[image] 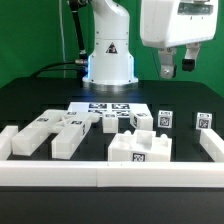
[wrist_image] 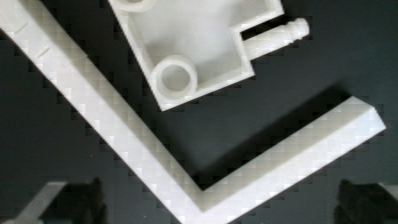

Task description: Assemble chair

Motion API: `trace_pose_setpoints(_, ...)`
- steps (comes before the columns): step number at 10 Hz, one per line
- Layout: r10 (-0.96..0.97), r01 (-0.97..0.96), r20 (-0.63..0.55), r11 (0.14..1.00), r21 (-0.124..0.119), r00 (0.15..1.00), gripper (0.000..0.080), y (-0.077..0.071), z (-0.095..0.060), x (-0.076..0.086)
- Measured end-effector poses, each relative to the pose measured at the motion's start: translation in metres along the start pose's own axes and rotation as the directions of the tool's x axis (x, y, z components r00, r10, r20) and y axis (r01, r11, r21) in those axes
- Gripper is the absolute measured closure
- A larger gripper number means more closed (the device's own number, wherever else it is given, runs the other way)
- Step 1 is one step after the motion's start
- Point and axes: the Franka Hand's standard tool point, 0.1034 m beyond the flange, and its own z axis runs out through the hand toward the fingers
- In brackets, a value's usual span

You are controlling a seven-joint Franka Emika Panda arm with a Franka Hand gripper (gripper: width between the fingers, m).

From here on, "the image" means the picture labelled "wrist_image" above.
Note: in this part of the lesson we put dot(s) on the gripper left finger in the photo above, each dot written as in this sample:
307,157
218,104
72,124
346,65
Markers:
69,203

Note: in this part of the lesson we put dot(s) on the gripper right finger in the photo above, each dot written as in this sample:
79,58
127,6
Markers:
367,203

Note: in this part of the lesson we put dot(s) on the white U-shaped fence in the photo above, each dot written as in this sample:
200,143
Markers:
310,149

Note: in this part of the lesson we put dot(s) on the white chair leg with tag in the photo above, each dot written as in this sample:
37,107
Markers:
277,38

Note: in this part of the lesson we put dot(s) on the white chair seat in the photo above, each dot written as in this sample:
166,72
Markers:
184,34

